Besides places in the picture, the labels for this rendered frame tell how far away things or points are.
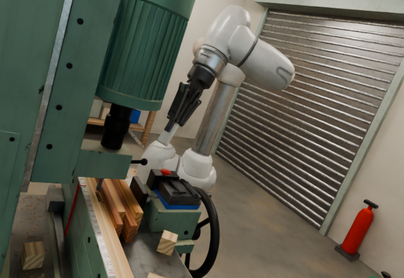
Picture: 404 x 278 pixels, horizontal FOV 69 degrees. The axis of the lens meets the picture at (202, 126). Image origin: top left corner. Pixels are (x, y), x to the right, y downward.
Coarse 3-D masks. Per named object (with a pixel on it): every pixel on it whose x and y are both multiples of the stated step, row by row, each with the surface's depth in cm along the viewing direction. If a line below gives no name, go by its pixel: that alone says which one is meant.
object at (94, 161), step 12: (84, 144) 69; (96, 144) 72; (84, 156) 67; (96, 156) 69; (108, 156) 70; (120, 156) 72; (132, 156) 73; (84, 168) 68; (96, 168) 70; (108, 168) 71; (120, 168) 73
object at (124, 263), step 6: (90, 180) 81; (96, 186) 79; (102, 198) 75; (102, 210) 70; (108, 216) 68; (108, 222) 66; (108, 228) 64; (114, 228) 65; (114, 234) 63; (114, 240) 61; (114, 246) 60; (120, 246) 60; (120, 252) 59; (120, 258) 57; (126, 264) 56; (126, 270) 55; (126, 276) 53; (132, 276) 54
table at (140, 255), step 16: (64, 192) 86; (144, 224) 77; (80, 240) 66; (144, 240) 71; (80, 256) 64; (128, 256) 64; (144, 256) 66; (160, 256) 67; (176, 256) 69; (80, 272) 62; (144, 272) 61; (160, 272) 63; (176, 272) 64
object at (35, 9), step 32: (0, 0) 44; (32, 0) 46; (64, 0) 49; (0, 32) 46; (32, 32) 48; (0, 64) 47; (32, 64) 49; (0, 96) 49; (32, 96) 51; (0, 128) 50; (32, 128) 53; (0, 160) 52; (0, 192) 54; (0, 224) 56; (0, 256) 58
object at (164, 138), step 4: (176, 124) 81; (164, 128) 82; (172, 128) 81; (164, 132) 82; (168, 132) 81; (172, 132) 81; (160, 136) 82; (164, 136) 81; (168, 136) 81; (160, 140) 81; (164, 140) 81; (168, 140) 81; (164, 144) 80
